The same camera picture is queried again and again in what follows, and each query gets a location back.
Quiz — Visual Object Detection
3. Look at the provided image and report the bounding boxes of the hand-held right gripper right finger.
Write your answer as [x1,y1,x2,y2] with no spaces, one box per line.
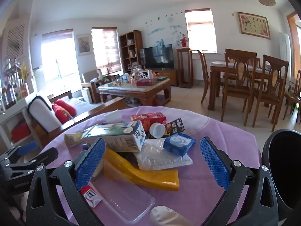
[199,137,279,226]

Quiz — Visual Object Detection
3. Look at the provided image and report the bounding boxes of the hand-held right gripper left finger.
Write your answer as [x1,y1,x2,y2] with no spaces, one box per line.
[25,138,107,226]

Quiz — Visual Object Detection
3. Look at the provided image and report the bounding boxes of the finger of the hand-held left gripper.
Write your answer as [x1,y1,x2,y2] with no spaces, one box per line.
[0,141,39,164]
[5,147,59,173]

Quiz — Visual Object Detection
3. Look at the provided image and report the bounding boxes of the red white cigarette box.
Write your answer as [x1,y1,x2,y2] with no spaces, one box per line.
[80,184,103,208]

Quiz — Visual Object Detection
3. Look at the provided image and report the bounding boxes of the green white milk carton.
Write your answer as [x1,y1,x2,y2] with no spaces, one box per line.
[81,120,147,152]

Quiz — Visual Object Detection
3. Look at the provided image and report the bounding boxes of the blue white packet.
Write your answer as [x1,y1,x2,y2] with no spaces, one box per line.
[163,133,197,156]

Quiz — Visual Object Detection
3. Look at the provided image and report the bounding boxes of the clear plastic tray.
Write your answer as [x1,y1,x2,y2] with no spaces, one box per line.
[90,169,156,225]

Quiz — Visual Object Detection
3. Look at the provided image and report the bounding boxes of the clear plastic bag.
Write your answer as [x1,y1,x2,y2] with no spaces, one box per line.
[134,138,194,171]

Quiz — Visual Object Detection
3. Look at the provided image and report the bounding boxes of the yellow plastic bag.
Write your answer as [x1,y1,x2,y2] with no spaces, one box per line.
[103,148,180,192]

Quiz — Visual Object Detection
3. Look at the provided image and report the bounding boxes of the small white cup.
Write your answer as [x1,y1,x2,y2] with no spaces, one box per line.
[150,122,166,139]

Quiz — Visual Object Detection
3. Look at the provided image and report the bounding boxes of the black round bin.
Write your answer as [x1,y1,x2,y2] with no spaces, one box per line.
[261,129,301,210]

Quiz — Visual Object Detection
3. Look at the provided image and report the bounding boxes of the red snack box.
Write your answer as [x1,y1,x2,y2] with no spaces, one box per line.
[130,112,167,132]

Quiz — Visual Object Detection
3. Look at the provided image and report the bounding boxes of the person's right hand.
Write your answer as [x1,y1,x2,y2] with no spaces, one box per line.
[150,205,194,226]

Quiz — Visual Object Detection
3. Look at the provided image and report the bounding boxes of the purple tablecloth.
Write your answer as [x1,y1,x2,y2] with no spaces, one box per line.
[39,105,262,226]

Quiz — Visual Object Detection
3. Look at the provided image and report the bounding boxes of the white cabinet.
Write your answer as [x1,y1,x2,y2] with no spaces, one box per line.
[0,96,36,146]

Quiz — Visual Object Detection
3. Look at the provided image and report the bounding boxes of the red cushion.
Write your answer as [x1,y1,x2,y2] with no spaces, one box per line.
[55,99,76,117]
[52,104,73,124]

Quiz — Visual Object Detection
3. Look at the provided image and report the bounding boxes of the black snack packet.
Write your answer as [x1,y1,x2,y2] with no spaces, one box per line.
[165,118,185,137]

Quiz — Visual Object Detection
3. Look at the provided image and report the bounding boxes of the wooden sofa with white cushions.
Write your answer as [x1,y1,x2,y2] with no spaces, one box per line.
[27,91,126,146]

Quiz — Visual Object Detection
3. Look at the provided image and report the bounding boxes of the metal rack with bottles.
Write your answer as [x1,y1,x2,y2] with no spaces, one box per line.
[0,58,31,113]

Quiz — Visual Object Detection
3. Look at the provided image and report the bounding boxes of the wooden armchair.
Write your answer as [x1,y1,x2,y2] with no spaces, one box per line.
[81,69,104,104]

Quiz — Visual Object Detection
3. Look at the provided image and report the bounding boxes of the wooden coffee table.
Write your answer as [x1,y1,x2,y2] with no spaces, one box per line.
[97,76,172,106]

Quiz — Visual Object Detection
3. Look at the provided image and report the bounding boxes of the wooden dining chair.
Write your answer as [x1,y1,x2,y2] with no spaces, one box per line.
[283,69,301,124]
[197,50,224,104]
[221,49,258,126]
[253,55,290,132]

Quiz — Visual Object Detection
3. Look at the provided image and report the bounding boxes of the large balcony window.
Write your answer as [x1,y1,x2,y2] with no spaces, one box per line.
[40,29,81,92]

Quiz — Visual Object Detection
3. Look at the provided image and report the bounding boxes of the wooden television stand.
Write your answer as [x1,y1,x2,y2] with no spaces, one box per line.
[150,68,179,87]

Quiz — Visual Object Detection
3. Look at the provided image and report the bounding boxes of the wooden dining table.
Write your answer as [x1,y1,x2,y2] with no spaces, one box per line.
[209,61,271,111]

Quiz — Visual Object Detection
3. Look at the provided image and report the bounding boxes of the clutter of coffee table items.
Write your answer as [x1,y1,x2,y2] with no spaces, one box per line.
[103,67,168,87]

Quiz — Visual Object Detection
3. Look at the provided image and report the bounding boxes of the window with striped blind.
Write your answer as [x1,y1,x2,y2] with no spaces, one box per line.
[91,27,124,73]

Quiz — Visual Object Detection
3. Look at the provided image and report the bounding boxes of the tall wooden stand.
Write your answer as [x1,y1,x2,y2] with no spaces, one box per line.
[176,47,194,89]

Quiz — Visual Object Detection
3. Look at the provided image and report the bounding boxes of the small framed picture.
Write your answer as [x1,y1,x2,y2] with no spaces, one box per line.
[76,34,94,56]

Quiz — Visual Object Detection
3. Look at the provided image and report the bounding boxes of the black television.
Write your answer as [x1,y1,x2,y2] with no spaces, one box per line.
[143,44,175,70]

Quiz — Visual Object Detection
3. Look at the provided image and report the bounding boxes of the narrow bright window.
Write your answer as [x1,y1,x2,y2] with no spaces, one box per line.
[185,9,216,53]

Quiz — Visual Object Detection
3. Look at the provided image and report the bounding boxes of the wooden bookshelf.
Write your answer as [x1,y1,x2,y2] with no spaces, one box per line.
[119,30,144,73]

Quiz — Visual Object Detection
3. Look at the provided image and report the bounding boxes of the white standing air conditioner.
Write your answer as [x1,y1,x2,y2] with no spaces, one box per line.
[279,32,290,63]

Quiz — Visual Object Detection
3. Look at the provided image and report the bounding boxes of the large framed floral picture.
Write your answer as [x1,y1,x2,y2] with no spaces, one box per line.
[237,12,271,40]

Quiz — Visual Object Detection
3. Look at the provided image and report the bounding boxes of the white wall radiator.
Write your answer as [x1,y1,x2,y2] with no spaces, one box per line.
[193,59,211,80]

